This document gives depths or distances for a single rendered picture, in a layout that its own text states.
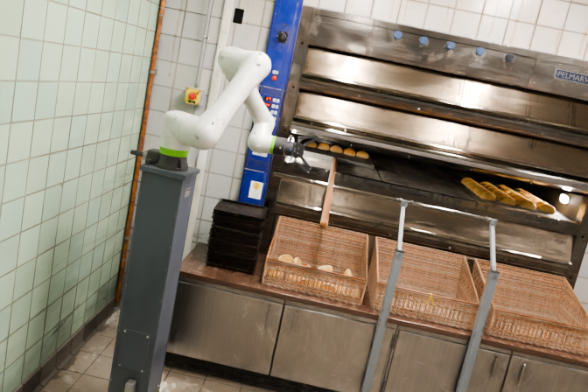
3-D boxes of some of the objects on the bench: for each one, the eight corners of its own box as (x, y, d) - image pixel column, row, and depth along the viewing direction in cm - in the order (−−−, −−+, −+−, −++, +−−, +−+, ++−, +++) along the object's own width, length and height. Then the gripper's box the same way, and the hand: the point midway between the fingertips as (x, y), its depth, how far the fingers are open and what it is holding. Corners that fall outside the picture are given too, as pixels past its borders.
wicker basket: (270, 256, 339) (279, 213, 334) (359, 276, 336) (369, 234, 331) (259, 284, 291) (269, 235, 286) (362, 308, 288) (374, 259, 283)
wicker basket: (364, 277, 335) (374, 234, 331) (454, 297, 333) (465, 255, 329) (369, 310, 288) (381, 261, 283) (475, 332, 285) (488, 283, 281)
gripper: (291, 122, 275) (332, 131, 274) (282, 170, 279) (323, 179, 278) (290, 123, 267) (332, 132, 266) (280, 172, 272) (322, 181, 270)
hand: (325, 156), depth 272 cm, fingers open, 13 cm apart
